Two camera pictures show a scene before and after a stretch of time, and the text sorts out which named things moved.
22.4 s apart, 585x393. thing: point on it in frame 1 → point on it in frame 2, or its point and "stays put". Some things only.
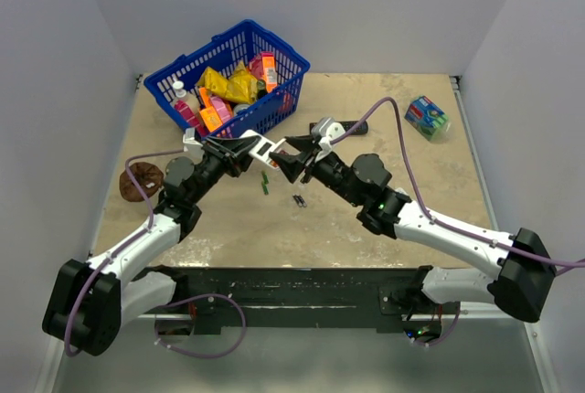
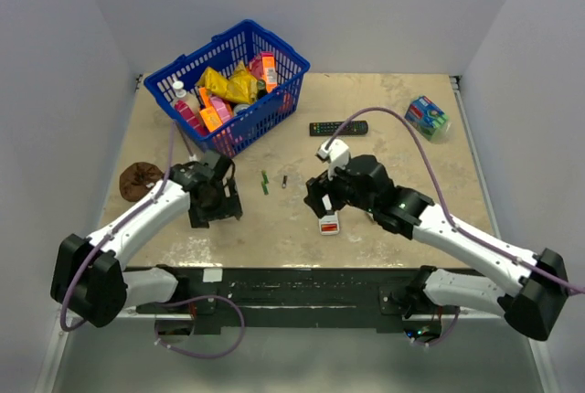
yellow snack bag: x=240 y=87 stays put
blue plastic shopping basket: x=242 y=41 stays put
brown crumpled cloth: x=148 y=175 stays put
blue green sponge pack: x=428 y=117 stays put
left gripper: x=229 y=153 → x=229 y=206
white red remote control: x=263 y=148 → x=329 y=224
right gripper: x=292 y=165 → x=318 y=187
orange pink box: x=263 y=66 stays put
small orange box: x=210 y=118 stays put
